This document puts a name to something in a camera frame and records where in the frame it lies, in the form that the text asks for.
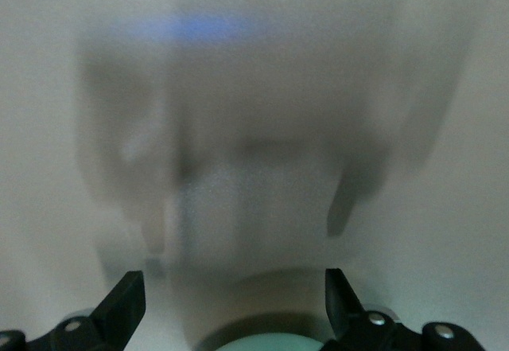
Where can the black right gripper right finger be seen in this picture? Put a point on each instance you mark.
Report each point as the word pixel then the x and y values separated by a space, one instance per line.
pixel 342 311

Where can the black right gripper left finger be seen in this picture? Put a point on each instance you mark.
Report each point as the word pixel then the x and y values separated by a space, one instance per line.
pixel 123 307

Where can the sage green bowl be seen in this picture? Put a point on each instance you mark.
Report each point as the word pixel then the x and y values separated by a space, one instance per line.
pixel 270 345

